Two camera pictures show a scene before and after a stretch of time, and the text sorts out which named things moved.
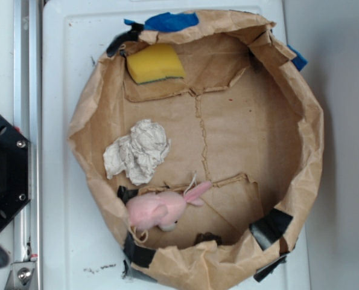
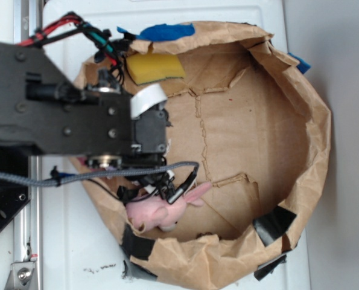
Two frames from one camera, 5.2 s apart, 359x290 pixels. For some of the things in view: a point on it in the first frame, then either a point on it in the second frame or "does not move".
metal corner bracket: (20, 276) does not move
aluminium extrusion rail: (28, 120) does not move
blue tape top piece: (168, 22) to (161, 32)
